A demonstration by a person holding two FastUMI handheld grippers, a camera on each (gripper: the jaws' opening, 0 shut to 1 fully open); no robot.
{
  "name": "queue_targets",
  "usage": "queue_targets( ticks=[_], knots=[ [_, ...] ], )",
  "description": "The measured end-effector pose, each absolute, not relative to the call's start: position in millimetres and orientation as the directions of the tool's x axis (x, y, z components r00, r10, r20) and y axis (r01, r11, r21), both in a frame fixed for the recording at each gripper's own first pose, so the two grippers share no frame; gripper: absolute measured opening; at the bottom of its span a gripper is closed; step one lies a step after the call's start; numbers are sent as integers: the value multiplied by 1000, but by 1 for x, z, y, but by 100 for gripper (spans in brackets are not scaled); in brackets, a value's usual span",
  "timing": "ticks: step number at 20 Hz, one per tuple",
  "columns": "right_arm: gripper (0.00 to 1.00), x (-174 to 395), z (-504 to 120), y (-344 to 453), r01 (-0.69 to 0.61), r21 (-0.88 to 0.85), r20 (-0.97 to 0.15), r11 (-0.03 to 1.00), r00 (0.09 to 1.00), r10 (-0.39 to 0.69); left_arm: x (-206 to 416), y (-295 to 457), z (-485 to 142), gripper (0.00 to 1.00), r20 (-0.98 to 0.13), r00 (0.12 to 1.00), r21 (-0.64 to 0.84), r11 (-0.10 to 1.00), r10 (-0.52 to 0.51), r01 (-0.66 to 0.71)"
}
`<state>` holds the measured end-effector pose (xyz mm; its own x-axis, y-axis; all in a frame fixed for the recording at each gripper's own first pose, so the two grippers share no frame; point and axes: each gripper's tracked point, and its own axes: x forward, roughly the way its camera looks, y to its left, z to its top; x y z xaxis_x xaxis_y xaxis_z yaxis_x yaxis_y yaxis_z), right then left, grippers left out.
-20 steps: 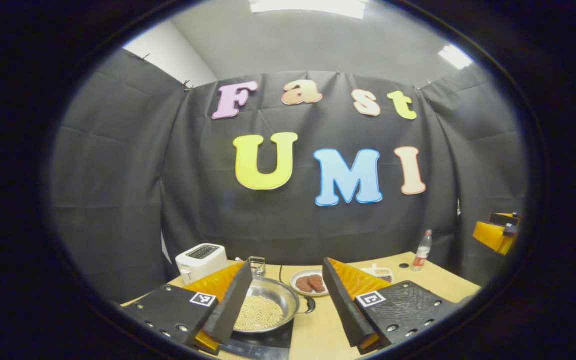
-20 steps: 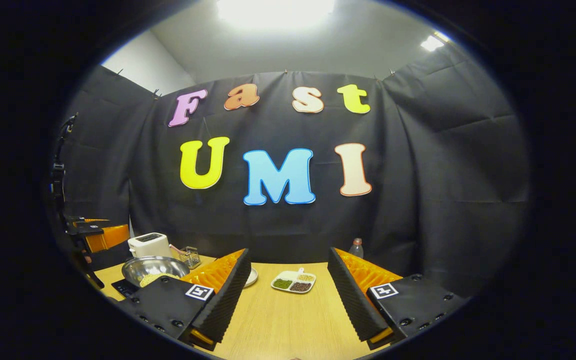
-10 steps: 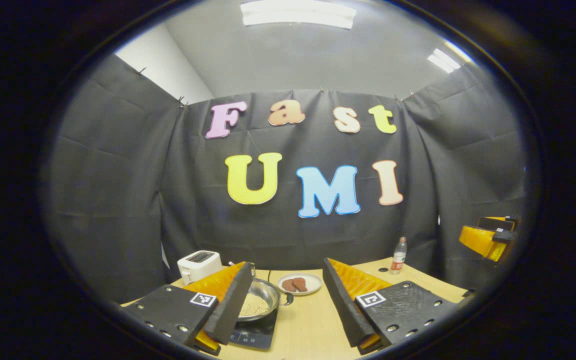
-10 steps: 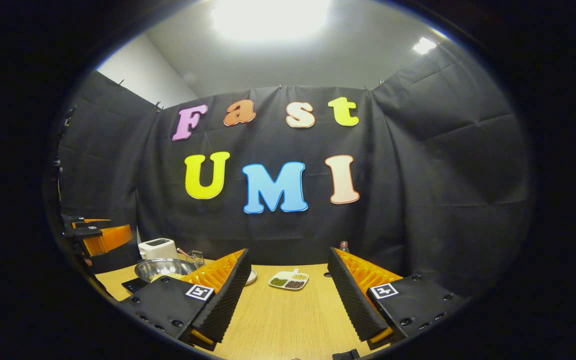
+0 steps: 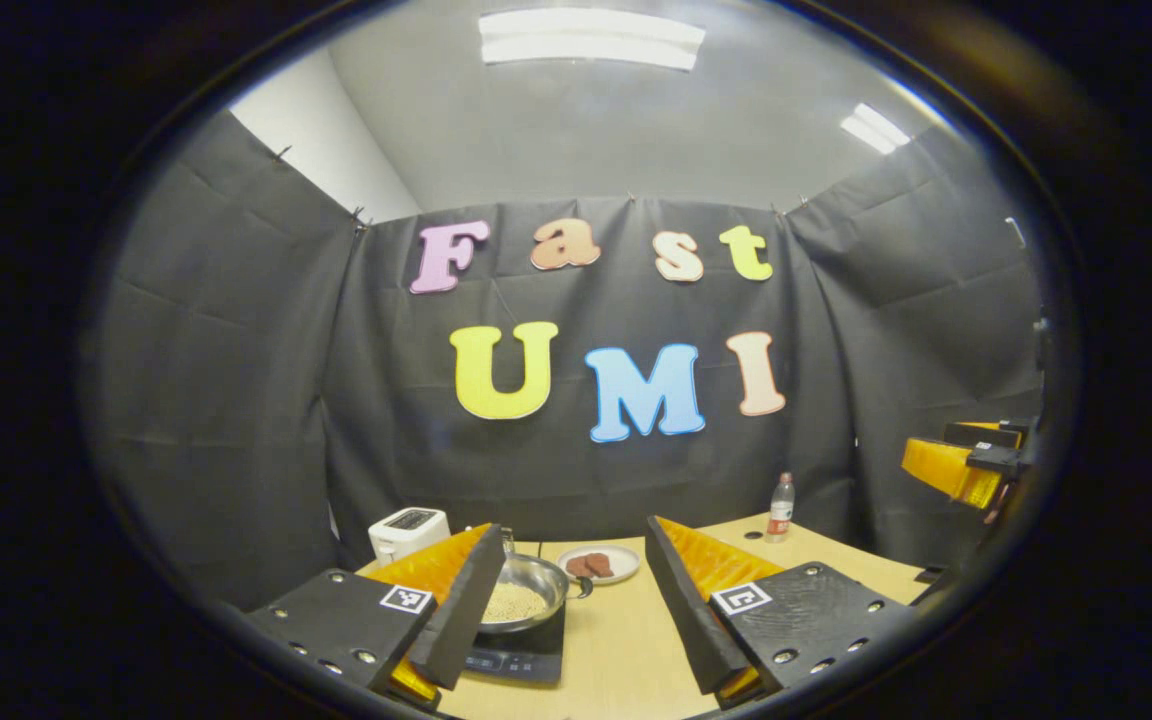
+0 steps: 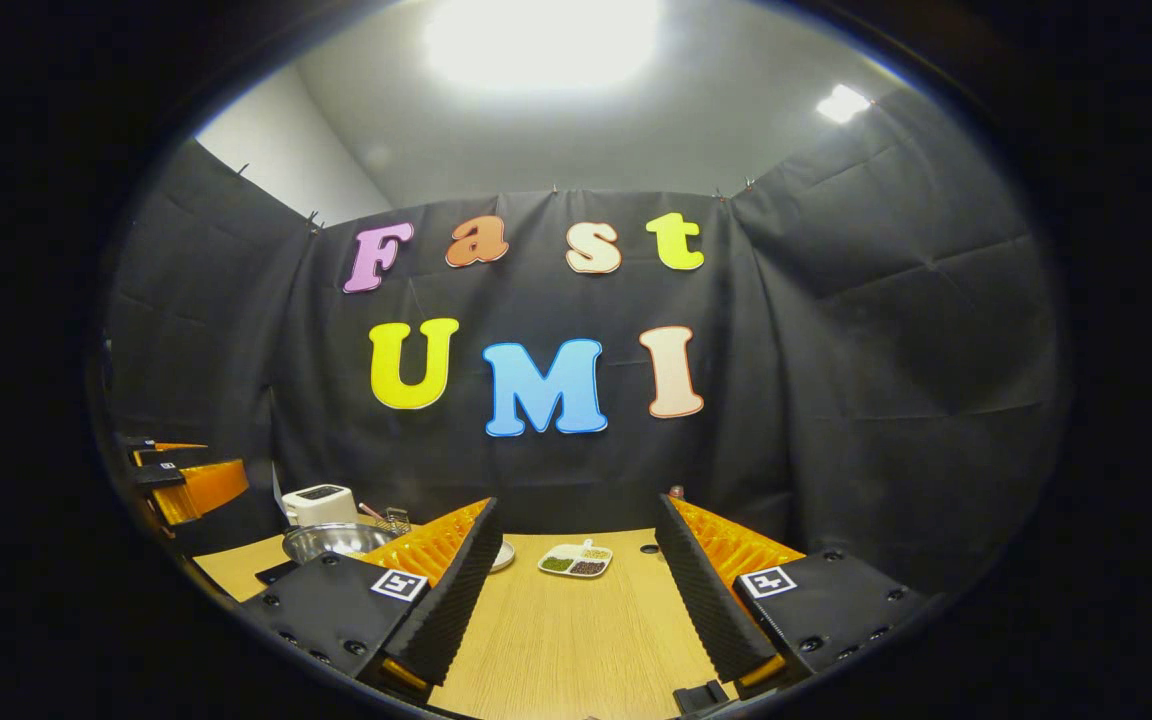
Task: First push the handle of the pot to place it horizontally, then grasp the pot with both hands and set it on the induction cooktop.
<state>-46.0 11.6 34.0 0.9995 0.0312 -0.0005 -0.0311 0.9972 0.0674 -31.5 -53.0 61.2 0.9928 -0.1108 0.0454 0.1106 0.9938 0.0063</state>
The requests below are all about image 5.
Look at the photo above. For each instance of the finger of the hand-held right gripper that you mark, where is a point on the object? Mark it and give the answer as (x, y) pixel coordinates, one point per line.
(986, 434)
(946, 468)

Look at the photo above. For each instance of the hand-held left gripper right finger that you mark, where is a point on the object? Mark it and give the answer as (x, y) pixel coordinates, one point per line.
(686, 620)

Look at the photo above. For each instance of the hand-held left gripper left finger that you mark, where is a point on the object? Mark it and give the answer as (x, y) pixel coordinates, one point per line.
(461, 620)

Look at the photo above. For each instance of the pile of soybeans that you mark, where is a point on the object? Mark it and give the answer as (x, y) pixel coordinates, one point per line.
(516, 603)

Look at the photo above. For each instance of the black induction cooktop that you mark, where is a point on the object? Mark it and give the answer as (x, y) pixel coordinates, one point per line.
(526, 655)

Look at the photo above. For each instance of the round white plate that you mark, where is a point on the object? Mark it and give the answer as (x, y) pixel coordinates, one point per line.
(626, 565)

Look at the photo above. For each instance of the white toaster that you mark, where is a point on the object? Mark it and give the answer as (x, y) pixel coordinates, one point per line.
(406, 535)

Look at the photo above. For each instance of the brown meat slice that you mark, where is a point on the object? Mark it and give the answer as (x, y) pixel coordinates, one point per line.
(576, 567)
(600, 565)

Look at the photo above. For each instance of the water bottle with red label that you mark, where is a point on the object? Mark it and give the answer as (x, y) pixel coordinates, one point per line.
(780, 515)

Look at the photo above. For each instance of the black backdrop cloth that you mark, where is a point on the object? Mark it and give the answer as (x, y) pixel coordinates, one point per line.
(286, 400)

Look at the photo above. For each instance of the small ceiling light panel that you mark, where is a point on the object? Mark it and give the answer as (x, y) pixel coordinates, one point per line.
(874, 128)

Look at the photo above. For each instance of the long ceiling light panel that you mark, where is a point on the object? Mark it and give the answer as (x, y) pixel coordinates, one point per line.
(591, 38)

